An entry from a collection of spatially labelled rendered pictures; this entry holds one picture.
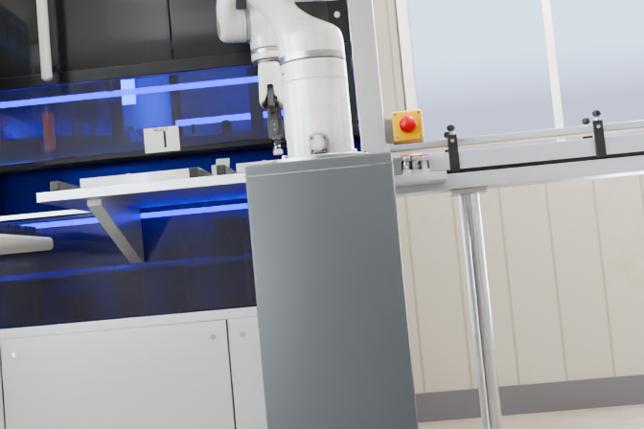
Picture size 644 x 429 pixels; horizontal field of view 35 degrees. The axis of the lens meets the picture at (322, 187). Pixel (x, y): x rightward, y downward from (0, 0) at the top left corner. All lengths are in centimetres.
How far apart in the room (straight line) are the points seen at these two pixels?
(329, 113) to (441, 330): 272
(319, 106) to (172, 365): 91
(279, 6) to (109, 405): 113
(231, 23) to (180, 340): 75
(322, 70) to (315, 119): 9
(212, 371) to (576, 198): 241
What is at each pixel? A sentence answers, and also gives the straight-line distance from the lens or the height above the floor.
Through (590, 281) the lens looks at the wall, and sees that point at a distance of 452.
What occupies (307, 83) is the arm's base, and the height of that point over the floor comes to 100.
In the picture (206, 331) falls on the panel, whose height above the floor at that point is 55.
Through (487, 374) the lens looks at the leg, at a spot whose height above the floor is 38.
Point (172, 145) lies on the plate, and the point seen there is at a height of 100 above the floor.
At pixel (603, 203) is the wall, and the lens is 454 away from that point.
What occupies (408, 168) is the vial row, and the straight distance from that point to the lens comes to 245.
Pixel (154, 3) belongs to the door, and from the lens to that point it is 259.
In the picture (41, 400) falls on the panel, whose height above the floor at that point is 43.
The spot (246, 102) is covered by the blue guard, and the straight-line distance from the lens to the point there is 249.
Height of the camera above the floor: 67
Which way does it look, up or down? 5 degrees up
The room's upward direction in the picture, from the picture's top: 5 degrees counter-clockwise
